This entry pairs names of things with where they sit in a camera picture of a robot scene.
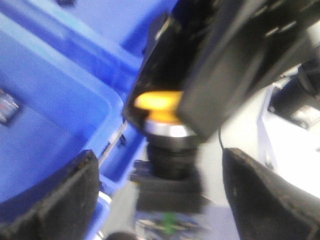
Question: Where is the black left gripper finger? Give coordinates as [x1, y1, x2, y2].
[0, 150, 100, 240]
[222, 148, 320, 240]
[178, 0, 320, 142]
[122, 12, 181, 130]

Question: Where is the yellow mushroom push button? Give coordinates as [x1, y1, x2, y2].
[129, 90, 208, 240]

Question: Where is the blue bin holding buttons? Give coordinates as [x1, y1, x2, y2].
[0, 9, 148, 240]

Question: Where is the blue bin behind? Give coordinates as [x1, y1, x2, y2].
[0, 0, 181, 76]

